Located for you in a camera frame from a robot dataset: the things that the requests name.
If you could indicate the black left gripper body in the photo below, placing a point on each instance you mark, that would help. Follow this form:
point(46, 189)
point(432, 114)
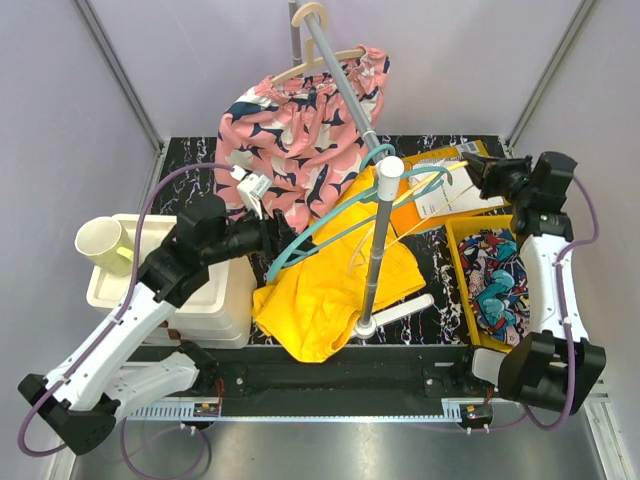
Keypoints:
point(273, 245)

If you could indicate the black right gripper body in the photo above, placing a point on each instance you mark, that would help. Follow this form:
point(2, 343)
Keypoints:
point(505, 179)

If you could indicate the yellow shorts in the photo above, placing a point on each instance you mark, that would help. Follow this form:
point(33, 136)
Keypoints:
point(312, 307)

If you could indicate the comic print shorts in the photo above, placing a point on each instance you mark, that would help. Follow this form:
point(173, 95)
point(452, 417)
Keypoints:
point(497, 284)

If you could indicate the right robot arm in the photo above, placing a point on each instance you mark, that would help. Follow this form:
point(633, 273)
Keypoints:
point(555, 366)

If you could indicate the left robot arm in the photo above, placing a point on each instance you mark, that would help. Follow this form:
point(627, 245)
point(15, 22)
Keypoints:
point(87, 395)

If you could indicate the pink patterned shorts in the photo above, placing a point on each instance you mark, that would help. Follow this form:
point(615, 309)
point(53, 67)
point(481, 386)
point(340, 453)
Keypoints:
point(301, 135)

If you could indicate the beige wooden hanger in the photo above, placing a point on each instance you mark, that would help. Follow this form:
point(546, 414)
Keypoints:
point(316, 51)

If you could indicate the white paper booklet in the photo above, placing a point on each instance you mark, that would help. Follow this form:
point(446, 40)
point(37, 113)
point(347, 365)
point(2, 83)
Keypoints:
point(456, 192)

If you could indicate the yellow plastic tray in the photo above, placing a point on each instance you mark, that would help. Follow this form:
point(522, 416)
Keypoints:
point(457, 229)

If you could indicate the orange envelope with label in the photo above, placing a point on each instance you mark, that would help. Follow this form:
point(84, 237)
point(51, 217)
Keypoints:
point(449, 152)

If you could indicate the white foam box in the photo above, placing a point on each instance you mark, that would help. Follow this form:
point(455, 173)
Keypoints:
point(218, 315)

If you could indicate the cream yellow mug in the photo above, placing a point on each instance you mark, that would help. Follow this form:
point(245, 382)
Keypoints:
point(105, 242)

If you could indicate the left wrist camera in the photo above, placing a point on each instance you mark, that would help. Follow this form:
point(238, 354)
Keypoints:
point(251, 188)

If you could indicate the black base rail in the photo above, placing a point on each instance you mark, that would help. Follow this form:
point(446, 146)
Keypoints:
point(363, 373)

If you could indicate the white cable duct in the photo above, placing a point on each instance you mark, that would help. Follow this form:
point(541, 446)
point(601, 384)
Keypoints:
point(315, 410)

